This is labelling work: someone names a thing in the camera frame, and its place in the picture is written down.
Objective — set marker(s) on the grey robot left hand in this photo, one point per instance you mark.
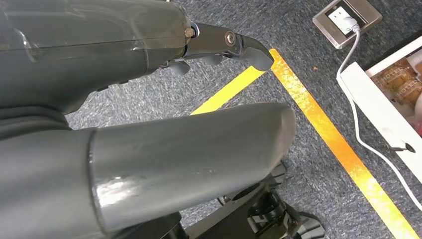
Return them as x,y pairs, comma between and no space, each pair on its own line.
82,49

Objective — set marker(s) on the brown hotel key card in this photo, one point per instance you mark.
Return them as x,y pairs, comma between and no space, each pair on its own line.
394,76
410,94

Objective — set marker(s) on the black robot foot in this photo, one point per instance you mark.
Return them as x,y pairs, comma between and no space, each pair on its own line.
263,214

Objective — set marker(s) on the yellow floor tape corner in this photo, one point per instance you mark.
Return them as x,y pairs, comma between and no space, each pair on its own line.
323,128

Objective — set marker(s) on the metal floor socket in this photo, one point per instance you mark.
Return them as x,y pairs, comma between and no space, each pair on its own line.
366,13

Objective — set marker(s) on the white tray box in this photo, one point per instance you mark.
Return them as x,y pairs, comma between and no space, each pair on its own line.
372,102

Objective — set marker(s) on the black latch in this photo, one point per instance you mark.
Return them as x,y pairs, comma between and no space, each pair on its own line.
402,148

